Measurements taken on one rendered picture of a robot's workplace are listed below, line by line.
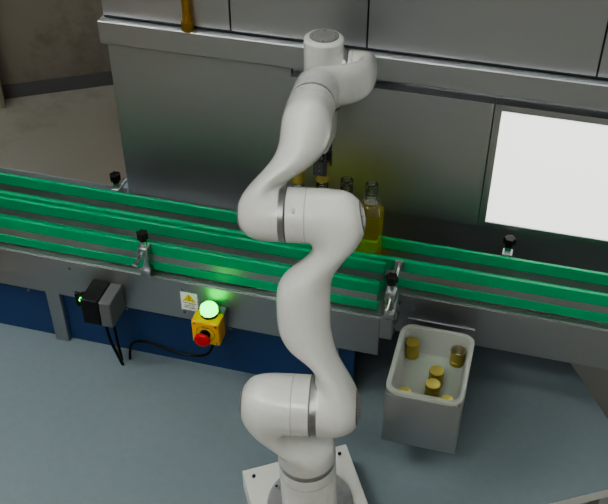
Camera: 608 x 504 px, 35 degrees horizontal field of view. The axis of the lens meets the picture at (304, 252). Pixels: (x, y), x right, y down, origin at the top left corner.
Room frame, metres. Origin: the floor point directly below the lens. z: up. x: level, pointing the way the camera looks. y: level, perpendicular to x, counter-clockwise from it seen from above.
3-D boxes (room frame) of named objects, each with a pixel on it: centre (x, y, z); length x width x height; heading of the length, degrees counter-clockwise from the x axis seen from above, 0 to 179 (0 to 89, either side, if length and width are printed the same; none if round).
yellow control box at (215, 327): (1.68, 0.23, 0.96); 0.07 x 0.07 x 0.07; 75
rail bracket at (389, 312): (1.63, -0.20, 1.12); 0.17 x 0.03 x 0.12; 165
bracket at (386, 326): (1.65, -0.21, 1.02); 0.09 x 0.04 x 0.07; 165
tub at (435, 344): (1.51, -0.29, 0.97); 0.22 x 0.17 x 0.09; 165
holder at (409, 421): (1.53, -0.29, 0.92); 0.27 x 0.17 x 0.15; 165
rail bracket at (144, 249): (1.74, 0.39, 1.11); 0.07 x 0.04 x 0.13; 165
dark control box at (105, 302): (1.75, 0.50, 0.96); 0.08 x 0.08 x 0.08; 75
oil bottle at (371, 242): (1.78, -0.15, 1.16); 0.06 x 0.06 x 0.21; 74
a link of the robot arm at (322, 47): (1.81, -0.05, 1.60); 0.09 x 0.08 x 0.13; 84
